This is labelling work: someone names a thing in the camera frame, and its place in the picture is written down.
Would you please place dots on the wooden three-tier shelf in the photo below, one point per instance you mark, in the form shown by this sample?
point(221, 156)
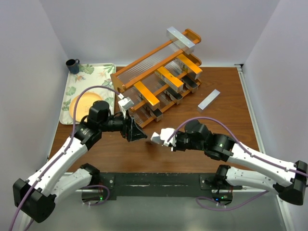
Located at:
point(143, 69)

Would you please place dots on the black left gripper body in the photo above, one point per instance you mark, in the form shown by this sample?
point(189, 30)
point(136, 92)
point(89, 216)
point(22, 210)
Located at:
point(119, 123)

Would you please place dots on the floral serving tray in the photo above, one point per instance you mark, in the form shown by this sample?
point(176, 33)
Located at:
point(89, 75)

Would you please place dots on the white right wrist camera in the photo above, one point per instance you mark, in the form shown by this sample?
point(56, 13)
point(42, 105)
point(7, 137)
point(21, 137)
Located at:
point(167, 136)

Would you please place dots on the orange toothpaste box front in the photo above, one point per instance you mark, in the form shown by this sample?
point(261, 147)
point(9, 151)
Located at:
point(186, 65)

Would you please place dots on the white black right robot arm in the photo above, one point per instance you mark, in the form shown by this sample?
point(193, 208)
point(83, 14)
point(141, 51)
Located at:
point(289, 179)

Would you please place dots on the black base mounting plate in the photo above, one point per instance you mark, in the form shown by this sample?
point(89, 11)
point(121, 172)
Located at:
point(161, 184)

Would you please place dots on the silver R&O charcoal toothpaste box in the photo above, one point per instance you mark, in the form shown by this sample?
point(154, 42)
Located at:
point(174, 96)

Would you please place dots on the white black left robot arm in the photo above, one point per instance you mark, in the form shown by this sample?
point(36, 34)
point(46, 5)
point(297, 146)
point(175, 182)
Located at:
point(37, 195)

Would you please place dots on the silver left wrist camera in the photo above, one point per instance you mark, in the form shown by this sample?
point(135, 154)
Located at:
point(124, 103)

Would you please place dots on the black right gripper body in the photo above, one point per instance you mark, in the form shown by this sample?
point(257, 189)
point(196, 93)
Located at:
point(183, 143)

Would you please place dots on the aluminium table edge rail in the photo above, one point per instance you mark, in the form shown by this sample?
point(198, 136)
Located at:
point(239, 68)

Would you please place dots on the orange toothpaste box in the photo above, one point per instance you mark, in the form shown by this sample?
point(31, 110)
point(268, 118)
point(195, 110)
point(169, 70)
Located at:
point(173, 82)
point(148, 96)
point(186, 65)

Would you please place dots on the dark blue mug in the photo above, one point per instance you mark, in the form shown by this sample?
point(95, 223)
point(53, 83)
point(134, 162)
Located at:
point(73, 65)

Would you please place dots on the orange plate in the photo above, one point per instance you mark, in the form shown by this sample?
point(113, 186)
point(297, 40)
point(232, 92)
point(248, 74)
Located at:
point(84, 104)

